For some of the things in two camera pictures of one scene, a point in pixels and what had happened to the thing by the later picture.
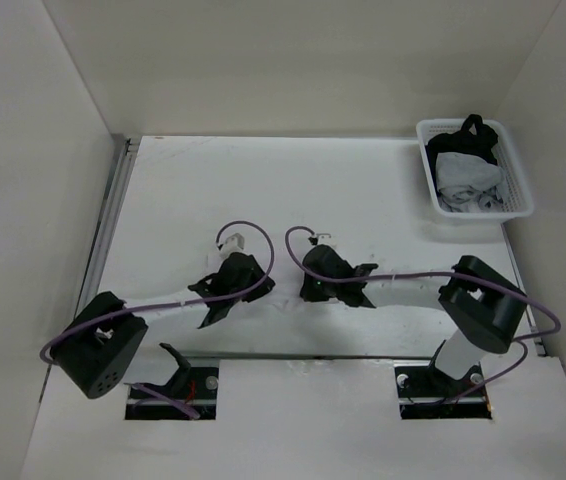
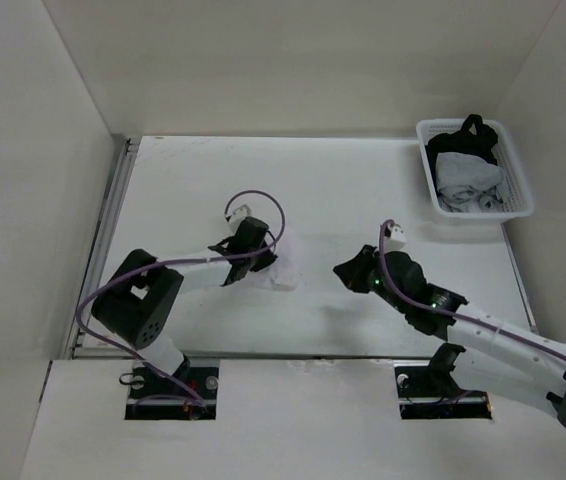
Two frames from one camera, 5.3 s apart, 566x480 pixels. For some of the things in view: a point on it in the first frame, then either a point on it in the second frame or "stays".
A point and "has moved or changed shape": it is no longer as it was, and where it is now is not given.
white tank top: (284, 296) has moved or changed shape
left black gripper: (266, 285) -> (266, 259)
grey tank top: (467, 184) stays
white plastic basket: (520, 202) stays
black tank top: (473, 139) stays
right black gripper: (309, 293) -> (352, 272)
